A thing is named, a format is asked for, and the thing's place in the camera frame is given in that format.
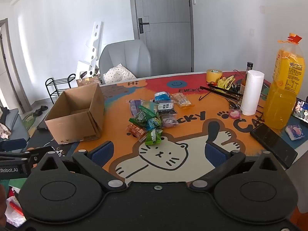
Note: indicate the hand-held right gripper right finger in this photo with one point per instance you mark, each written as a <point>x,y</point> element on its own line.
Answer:
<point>216,154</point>

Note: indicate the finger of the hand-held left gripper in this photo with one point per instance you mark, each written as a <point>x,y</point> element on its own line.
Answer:
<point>13,144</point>

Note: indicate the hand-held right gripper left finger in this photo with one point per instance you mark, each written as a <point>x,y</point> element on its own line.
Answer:
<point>102,152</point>

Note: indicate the red snack packet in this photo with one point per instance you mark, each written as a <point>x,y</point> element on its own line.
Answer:
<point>136,131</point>

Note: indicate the cardboard box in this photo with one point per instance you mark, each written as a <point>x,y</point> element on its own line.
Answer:
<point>72,125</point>

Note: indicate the dark green snack packet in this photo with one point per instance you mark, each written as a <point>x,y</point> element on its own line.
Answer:
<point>142,118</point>

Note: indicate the pink cloth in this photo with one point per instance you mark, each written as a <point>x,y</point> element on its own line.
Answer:
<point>4,130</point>

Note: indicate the grey sofa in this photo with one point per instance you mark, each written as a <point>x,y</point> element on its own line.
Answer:
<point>18,125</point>

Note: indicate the green floor mat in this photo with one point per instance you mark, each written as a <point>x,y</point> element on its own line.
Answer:
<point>27,120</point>

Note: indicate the red and white plastic bag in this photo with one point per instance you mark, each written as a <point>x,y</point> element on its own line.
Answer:
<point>13,204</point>

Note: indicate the cat print table mat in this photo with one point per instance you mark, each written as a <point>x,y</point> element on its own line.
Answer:
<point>190,130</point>

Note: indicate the black slipper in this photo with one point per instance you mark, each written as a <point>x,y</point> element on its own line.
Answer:
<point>43,107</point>
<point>37,112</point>

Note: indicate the light green snack packet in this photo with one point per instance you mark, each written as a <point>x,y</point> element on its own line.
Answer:
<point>152,137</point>

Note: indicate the pink purple snack packet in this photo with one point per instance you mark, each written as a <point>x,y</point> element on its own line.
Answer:
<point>169,121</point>

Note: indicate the small blue snack packet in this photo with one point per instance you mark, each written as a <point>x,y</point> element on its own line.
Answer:
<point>153,122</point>

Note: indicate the clear biscuit packet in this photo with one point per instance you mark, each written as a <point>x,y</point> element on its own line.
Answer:
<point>181,100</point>

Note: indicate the black folding stand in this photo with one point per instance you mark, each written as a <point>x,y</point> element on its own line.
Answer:
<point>216,88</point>

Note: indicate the pale green snack packet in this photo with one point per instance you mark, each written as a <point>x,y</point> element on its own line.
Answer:
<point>149,105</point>

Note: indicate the black and white snack packet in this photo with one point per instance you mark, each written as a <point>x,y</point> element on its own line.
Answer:
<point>166,108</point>

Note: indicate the white paper towel roll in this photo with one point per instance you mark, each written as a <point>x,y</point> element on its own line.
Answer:
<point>252,91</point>

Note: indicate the yellow green wrapper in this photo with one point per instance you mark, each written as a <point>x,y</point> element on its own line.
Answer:
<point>227,81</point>

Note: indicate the brown carton with tape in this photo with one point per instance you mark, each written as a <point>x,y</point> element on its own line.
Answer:
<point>85,81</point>

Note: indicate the dark glass bottle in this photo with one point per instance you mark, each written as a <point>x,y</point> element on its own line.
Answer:
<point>244,83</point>

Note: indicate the yellow tape roll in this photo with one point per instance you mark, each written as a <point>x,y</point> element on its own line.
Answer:
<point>214,77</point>

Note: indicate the black shoe rack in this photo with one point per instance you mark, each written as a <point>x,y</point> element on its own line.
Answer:
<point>55,78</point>

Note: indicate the dotted white pillow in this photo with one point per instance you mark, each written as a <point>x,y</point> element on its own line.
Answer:
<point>118,73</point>

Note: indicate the orange juice bottle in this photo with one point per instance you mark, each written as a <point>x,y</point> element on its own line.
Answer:
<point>279,101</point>

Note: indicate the device with lit screen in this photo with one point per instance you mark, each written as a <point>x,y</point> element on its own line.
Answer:
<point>302,110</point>

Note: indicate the grey chair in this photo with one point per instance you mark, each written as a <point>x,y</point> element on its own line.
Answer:
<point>125,53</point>

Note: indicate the grey door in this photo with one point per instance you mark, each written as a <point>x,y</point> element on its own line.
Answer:
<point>166,16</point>

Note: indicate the grey interior door frame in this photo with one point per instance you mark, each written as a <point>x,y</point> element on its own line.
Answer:
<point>13,60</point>

